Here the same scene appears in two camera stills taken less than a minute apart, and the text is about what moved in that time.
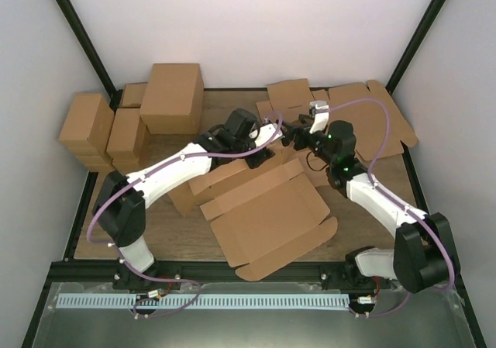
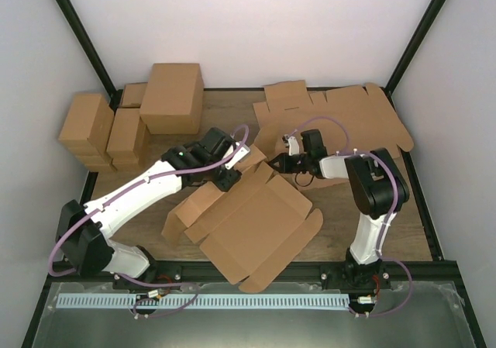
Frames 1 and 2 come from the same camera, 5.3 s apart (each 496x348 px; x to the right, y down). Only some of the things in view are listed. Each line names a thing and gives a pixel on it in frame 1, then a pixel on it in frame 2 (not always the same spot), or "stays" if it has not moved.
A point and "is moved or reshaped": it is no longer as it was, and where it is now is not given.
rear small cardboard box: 132,95 stays
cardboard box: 86,129 stays
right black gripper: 292,134 to 284,169
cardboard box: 263,218 is moved or reshaped
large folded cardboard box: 173,102 stays
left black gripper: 254,162 to 226,184
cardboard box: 128,140 stays
